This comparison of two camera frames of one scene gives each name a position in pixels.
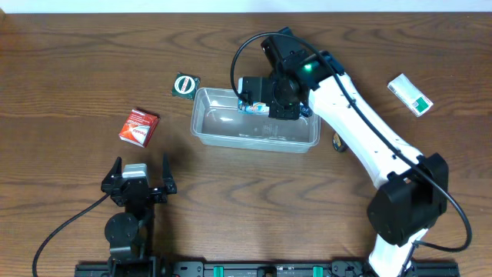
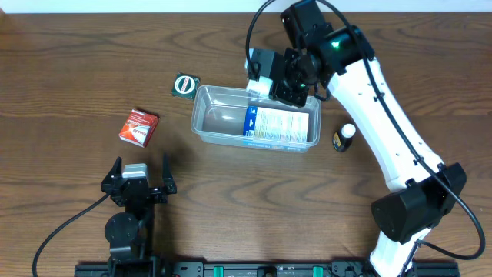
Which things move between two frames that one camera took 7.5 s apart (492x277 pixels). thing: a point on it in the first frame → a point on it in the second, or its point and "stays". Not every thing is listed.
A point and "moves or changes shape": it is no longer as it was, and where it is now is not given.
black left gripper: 137,188 stays
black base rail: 270,269 stays
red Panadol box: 139,128 stays
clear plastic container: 216,124 stays
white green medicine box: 404,90 moves or changes shape
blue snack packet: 264,107 → 277,124
